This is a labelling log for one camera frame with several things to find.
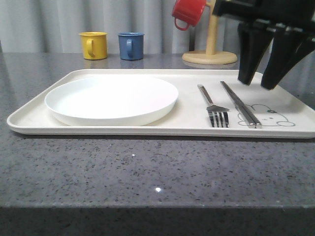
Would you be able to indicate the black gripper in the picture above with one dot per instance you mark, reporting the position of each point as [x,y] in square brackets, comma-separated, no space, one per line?
[289,47]

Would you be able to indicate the silver metal fork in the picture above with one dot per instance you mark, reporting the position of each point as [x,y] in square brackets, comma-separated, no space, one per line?
[218,115]

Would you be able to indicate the white round plate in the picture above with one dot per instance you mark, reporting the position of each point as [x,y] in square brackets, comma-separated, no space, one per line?
[112,101]

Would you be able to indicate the wooden mug tree stand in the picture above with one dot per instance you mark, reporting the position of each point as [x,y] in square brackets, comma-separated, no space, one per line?
[210,56]

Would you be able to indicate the cream rabbit serving tray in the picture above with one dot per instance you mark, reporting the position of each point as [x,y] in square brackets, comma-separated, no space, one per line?
[281,114]

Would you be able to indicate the red mug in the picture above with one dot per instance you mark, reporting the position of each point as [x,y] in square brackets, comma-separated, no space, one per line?
[188,11]

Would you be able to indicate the blue mug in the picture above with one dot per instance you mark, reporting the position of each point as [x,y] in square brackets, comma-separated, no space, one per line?
[131,45]

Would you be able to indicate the yellow mug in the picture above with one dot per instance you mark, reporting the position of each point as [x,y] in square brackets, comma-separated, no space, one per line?
[94,45]

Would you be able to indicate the grey curtain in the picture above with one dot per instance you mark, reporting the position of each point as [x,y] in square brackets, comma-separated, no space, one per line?
[53,26]

